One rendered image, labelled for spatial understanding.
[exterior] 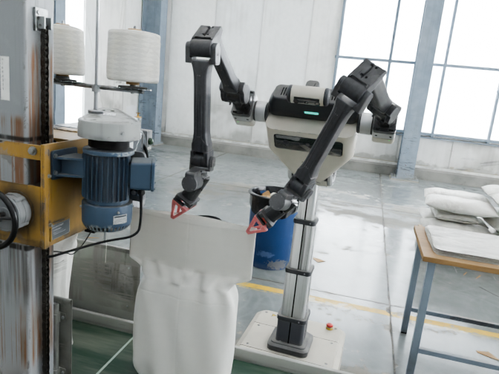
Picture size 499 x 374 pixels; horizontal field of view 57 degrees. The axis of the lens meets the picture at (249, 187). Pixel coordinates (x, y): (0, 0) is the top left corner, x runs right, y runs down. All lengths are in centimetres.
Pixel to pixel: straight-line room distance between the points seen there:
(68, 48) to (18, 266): 70
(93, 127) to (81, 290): 129
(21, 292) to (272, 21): 875
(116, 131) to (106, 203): 22
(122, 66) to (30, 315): 82
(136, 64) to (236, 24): 861
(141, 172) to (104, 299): 115
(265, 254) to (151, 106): 692
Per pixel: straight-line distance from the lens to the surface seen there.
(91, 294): 247
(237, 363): 212
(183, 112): 1038
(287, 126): 196
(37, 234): 150
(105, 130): 135
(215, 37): 158
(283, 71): 973
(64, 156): 147
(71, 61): 164
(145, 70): 149
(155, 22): 1044
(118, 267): 233
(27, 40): 144
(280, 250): 397
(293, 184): 157
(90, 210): 143
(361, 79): 143
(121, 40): 150
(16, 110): 146
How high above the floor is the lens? 157
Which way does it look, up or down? 13 degrees down
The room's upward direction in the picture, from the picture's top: 6 degrees clockwise
